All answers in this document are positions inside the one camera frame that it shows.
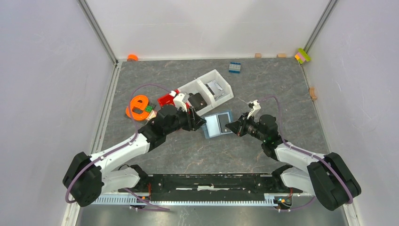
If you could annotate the orange round cap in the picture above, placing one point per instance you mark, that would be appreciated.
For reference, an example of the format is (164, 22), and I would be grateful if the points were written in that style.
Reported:
(132, 57)

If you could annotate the clear plastic packet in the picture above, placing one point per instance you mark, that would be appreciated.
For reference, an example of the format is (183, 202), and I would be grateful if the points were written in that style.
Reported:
(219, 94)

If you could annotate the orange letter e toy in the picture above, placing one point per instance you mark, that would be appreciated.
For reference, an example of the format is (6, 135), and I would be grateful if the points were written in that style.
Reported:
(136, 106)

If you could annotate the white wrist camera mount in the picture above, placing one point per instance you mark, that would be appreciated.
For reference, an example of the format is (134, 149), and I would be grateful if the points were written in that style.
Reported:
(179, 100)
(254, 107)

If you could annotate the white plastic bin with packet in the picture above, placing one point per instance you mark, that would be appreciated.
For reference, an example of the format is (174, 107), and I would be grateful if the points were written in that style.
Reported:
(215, 75)

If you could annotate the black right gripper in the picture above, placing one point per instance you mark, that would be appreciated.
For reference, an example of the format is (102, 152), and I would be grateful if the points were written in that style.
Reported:
(238, 126)

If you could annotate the red plastic bin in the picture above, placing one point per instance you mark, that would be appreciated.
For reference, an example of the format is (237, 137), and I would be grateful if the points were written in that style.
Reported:
(168, 99)

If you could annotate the curved wooden piece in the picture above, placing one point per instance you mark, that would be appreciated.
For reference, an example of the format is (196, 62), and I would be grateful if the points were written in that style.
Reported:
(312, 94)

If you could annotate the green pink stacked bricks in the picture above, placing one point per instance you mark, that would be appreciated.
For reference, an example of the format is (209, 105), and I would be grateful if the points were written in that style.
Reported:
(302, 57)

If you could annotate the aluminium frame rail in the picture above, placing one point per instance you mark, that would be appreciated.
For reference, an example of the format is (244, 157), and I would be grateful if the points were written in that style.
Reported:
(215, 188)

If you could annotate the green toy brick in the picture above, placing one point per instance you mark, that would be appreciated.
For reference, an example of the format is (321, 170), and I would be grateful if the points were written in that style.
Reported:
(148, 109)

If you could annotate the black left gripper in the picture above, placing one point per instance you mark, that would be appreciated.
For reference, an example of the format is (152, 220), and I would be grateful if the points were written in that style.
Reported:
(194, 120)

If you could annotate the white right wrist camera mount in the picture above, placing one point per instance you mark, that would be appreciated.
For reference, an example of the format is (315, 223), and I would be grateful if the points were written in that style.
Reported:
(254, 107)

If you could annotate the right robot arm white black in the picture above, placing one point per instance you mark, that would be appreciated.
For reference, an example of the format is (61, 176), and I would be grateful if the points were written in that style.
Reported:
(327, 177)

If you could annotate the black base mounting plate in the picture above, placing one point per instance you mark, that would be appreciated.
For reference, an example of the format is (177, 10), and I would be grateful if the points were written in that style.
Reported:
(210, 187)

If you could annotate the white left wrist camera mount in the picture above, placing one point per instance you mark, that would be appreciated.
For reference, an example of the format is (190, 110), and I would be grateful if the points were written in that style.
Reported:
(179, 100)

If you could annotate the dark grey credit card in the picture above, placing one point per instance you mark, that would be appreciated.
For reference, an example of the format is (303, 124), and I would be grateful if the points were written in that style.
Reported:
(224, 119)

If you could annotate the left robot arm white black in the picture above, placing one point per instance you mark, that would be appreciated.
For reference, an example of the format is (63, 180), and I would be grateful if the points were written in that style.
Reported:
(89, 176)

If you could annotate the blue lego brick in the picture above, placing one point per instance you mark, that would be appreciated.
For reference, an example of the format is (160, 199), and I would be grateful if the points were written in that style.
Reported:
(234, 67)

